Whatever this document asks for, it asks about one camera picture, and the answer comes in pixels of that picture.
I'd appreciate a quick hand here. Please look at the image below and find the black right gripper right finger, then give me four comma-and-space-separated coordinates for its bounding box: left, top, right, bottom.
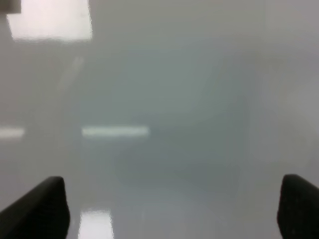
277, 174, 319, 239

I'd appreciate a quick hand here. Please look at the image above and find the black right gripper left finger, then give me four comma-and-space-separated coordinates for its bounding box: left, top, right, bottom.
0, 176, 70, 239

